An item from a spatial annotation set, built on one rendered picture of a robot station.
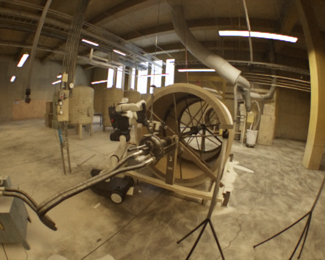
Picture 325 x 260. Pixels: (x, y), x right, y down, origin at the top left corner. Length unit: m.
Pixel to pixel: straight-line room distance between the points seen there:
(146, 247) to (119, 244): 0.28
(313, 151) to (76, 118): 8.20
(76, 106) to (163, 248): 5.39
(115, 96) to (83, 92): 2.10
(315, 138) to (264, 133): 3.35
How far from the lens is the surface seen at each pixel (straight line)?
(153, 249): 1.66
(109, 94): 7.50
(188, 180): 2.45
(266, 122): 7.75
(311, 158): 5.36
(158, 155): 1.53
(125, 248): 1.67
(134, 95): 8.46
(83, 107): 5.97
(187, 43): 7.02
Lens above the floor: 1.36
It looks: 9 degrees down
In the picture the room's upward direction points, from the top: 3 degrees clockwise
